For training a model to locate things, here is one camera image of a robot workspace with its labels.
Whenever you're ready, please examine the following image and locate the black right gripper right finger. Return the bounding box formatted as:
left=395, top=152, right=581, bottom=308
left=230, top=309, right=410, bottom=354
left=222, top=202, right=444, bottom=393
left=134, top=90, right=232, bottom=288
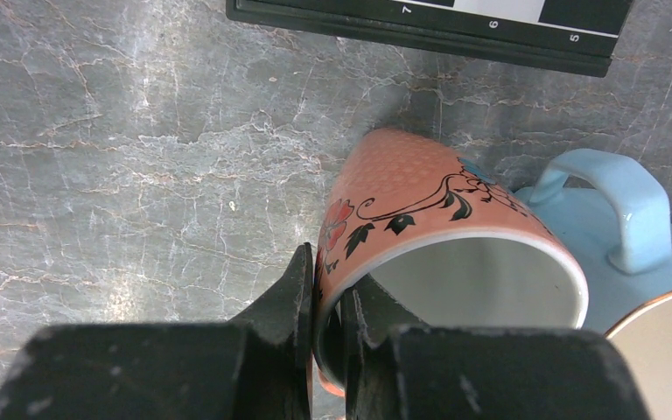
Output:
left=340, top=277, right=649, bottom=419

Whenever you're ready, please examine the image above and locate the light blue mug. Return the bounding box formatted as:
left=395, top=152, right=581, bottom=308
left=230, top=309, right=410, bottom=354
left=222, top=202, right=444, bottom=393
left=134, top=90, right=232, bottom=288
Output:
left=515, top=149, right=672, bottom=333

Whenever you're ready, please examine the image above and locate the salmon pink mug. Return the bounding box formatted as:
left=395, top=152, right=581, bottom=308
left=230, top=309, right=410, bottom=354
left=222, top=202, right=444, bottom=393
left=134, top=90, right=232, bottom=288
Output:
left=313, top=128, right=589, bottom=396

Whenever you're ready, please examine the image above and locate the yellow mug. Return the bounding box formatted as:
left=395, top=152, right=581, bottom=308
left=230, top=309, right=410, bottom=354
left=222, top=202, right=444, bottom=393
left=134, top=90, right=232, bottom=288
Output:
left=605, top=291, right=672, bottom=419

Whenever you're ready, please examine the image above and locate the black white chessboard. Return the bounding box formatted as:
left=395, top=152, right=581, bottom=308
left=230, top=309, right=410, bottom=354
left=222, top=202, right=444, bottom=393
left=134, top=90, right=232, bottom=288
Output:
left=226, top=0, right=633, bottom=77

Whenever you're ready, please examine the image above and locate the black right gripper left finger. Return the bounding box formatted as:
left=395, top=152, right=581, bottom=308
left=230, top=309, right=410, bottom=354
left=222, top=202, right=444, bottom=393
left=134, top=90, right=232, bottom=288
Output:
left=0, top=244, right=314, bottom=419

